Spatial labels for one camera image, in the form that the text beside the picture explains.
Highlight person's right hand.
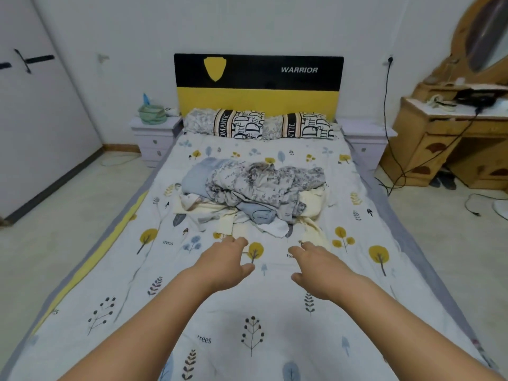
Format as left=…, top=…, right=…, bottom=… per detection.
left=287, top=242, right=362, bottom=302

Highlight person's left hand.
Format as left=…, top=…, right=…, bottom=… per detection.
left=190, top=235, right=257, bottom=295

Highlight bed with leaf print bedding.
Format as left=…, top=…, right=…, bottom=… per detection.
left=0, top=115, right=505, bottom=381

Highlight light blue denim jeans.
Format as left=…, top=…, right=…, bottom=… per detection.
left=180, top=157, right=277, bottom=225

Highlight person's left forearm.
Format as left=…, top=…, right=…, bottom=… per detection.
left=59, top=269, right=215, bottom=381

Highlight person's right forearm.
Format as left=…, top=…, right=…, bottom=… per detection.
left=337, top=274, right=503, bottom=381

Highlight white nightstand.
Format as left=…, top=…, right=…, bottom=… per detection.
left=337, top=117, right=398, bottom=171
left=130, top=115, right=185, bottom=168

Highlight black white patterned pillow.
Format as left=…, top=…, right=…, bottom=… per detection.
left=262, top=112, right=336, bottom=141
left=183, top=107, right=267, bottom=141

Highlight black yellow headboard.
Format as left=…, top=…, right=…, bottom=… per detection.
left=174, top=53, right=344, bottom=120

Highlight wooden dressing table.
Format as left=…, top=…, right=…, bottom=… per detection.
left=379, top=77, right=508, bottom=191

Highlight white wardrobe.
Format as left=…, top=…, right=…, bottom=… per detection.
left=0, top=0, right=104, bottom=223

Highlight black telephone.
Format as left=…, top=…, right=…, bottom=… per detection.
left=454, top=88, right=500, bottom=108

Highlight wooden framed mirror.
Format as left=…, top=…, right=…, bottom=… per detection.
left=419, top=0, right=508, bottom=86

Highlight black fan cable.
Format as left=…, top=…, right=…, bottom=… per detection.
left=464, top=193, right=508, bottom=221

